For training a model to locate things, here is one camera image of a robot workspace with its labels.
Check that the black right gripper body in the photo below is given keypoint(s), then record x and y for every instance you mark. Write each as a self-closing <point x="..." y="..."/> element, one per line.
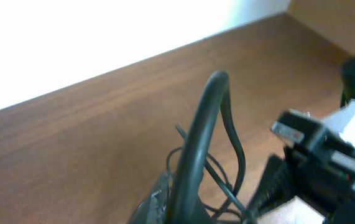
<point x="329" y="190"/>

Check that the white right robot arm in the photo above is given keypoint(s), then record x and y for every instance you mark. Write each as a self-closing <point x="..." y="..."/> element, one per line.
<point x="319" y="162"/>

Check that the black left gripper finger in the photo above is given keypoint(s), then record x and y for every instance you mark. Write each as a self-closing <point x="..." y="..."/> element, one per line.
<point x="153" y="209"/>

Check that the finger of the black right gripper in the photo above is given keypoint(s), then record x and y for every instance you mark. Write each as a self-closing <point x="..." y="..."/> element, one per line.
<point x="276" y="187"/>

